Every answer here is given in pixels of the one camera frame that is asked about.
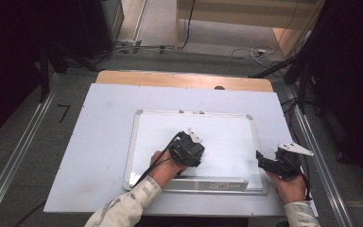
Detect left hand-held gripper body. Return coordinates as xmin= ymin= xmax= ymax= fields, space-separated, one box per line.
xmin=168 ymin=127 xmax=207 ymax=168

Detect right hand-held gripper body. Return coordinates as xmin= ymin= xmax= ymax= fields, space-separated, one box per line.
xmin=274 ymin=142 xmax=315 ymax=182

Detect black whiteboard eraser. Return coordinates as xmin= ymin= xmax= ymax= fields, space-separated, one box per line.
xmin=181 ymin=157 xmax=202 ymax=168

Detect metal-framed whiteboard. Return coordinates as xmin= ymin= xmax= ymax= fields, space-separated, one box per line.
xmin=123 ymin=109 xmax=269 ymax=195

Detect person's right hand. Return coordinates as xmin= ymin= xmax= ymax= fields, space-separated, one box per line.
xmin=265 ymin=170 xmax=308 ymax=205

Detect person's left hand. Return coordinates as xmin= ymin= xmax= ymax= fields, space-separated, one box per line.
xmin=148 ymin=149 xmax=187 ymax=189

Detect wooden table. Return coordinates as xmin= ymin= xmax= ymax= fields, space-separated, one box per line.
xmin=95 ymin=69 xmax=275 ymax=94

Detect person's dark trousers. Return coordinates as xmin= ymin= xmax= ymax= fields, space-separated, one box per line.
xmin=135 ymin=215 xmax=251 ymax=227

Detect large white base board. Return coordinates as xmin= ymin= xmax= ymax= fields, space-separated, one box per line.
xmin=43 ymin=82 xmax=295 ymax=218

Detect black tripod stand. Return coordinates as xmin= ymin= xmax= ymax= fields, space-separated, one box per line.
xmin=248 ymin=6 xmax=320 ymax=115

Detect dark curtain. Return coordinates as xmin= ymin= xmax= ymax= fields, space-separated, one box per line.
xmin=305 ymin=0 xmax=363 ymax=197
xmin=0 ymin=0 xmax=86 ymax=149

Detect grey power strip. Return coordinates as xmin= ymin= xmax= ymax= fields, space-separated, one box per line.
xmin=115 ymin=39 xmax=144 ymax=54

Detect light wooden shelf unit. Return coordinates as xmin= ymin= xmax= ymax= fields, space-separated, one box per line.
xmin=174 ymin=0 xmax=326 ymax=51

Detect black cabinet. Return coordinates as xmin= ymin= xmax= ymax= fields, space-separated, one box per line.
xmin=77 ymin=0 xmax=126 ymax=60

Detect right hand-held gripper cable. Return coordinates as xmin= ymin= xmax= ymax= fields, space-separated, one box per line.
xmin=287 ymin=156 xmax=314 ymax=202

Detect hand-held gripper cable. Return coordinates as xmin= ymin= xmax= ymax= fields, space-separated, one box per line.
xmin=287 ymin=156 xmax=314 ymax=202
xmin=132 ymin=131 xmax=184 ymax=189

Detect left hand-held gripper cable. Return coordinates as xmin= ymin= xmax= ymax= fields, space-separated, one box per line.
xmin=132 ymin=131 xmax=184 ymax=189

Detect metal floor rail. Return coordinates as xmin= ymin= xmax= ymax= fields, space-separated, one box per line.
xmin=284 ymin=83 xmax=355 ymax=227
xmin=0 ymin=73 xmax=61 ymax=227

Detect white coiled cable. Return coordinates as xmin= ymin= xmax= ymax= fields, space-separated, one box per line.
xmin=230 ymin=44 xmax=277 ymax=61

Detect black floor cable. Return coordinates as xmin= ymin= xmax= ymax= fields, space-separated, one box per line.
xmin=100 ymin=0 xmax=197 ymax=58

